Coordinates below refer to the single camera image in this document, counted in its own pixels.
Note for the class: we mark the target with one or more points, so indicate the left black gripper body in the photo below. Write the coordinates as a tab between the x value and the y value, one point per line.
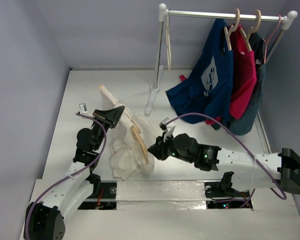
97	127

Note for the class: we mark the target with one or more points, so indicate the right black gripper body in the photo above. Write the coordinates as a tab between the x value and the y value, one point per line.
162	148

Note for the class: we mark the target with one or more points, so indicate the wooden hanger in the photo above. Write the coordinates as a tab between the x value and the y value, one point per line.
252	30
136	134
231	29

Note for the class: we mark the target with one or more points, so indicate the white t shirt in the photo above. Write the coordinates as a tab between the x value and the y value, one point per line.
127	159

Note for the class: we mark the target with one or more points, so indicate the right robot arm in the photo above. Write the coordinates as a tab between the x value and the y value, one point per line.
239	170

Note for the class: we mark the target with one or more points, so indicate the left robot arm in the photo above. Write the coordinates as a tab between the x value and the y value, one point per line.
46	217

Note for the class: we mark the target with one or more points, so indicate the blue t shirt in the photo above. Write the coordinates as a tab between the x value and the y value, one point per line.
208	89

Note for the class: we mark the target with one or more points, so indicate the dark teal t shirt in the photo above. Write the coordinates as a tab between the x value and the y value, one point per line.
258	85

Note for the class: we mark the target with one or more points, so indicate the red t shirt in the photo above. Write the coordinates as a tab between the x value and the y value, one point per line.
222	82

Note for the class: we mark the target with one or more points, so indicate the wooden hanger under blue shirt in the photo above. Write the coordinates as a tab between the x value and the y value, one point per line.
231	29

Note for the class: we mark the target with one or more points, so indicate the wooden hanger under red shirt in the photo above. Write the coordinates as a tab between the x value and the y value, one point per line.
252	30

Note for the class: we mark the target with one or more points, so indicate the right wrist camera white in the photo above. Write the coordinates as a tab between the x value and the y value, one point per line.
167	128

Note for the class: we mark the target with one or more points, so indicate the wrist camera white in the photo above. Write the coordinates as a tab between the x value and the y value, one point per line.
82	110
167	128

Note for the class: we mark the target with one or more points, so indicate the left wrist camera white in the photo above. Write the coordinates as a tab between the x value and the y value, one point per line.
82	110

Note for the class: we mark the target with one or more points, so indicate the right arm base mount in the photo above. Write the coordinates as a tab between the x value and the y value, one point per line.
221	194

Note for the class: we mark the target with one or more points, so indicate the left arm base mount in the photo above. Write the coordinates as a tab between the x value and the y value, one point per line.
105	200

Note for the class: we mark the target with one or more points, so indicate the pink wire hanger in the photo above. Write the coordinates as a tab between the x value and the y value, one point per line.
269	51

